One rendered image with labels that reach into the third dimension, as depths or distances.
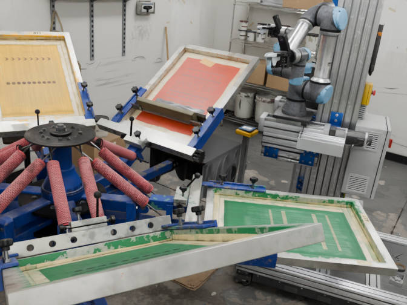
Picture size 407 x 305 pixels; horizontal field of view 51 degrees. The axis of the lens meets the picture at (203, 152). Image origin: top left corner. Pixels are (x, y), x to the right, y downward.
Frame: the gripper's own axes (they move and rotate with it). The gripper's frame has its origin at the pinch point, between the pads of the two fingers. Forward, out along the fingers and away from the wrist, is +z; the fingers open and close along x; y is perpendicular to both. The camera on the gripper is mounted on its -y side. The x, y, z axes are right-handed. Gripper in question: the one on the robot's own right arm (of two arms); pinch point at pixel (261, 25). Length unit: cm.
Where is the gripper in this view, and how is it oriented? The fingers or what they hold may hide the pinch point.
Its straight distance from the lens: 357.3
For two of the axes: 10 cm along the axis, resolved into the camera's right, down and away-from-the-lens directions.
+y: 0.1, 8.8, 4.7
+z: -7.0, -3.3, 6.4
